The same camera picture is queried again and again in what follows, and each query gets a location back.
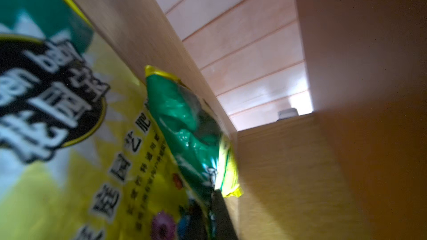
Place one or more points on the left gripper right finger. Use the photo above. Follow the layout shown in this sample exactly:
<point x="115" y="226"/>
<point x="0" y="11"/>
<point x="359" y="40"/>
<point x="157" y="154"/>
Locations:
<point x="224" y="229"/>

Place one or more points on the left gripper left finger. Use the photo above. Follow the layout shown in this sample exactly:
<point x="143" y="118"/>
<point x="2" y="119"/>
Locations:
<point x="196" y="229"/>

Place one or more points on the yellow fertilizer bag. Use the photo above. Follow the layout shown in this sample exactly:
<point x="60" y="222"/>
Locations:
<point x="89" y="151"/>

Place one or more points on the wooden three-tier shelf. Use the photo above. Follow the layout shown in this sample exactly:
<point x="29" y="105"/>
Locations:
<point x="356" y="168"/>

